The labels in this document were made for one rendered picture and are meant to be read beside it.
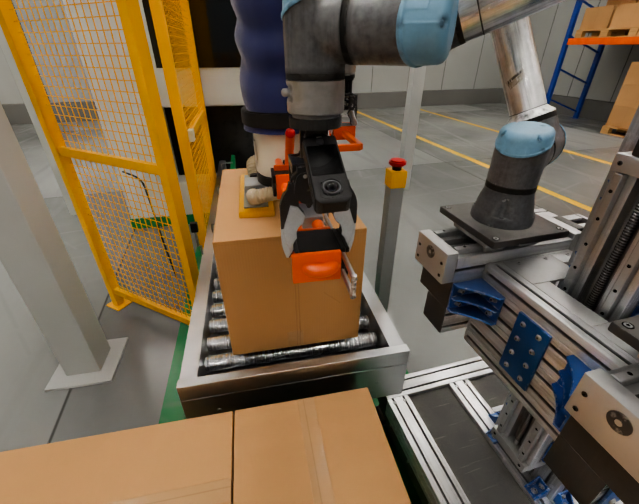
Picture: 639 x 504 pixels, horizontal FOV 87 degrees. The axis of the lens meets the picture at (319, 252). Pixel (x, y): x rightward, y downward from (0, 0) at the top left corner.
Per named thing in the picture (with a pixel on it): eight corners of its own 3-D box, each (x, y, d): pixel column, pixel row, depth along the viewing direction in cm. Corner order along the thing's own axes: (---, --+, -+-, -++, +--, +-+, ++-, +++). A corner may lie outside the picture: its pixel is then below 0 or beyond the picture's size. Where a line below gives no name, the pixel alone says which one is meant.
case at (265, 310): (235, 255, 154) (222, 169, 133) (320, 246, 161) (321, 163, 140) (233, 356, 104) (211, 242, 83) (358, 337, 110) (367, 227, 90)
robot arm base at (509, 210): (503, 203, 98) (513, 169, 93) (546, 226, 85) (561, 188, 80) (458, 209, 94) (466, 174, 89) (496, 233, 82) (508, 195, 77)
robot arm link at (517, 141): (478, 181, 85) (492, 124, 78) (497, 169, 93) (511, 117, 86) (530, 193, 78) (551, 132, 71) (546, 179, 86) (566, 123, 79)
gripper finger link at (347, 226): (356, 230, 59) (337, 185, 54) (366, 247, 54) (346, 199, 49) (340, 238, 59) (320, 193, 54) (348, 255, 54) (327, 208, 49)
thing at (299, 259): (287, 255, 58) (286, 229, 55) (329, 251, 59) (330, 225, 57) (293, 284, 51) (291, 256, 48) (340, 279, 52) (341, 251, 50)
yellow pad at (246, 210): (241, 179, 123) (239, 166, 121) (268, 177, 125) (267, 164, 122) (239, 219, 95) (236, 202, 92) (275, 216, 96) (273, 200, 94)
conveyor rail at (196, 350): (222, 181, 301) (218, 160, 292) (228, 181, 302) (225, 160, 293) (190, 422, 107) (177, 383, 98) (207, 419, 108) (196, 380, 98)
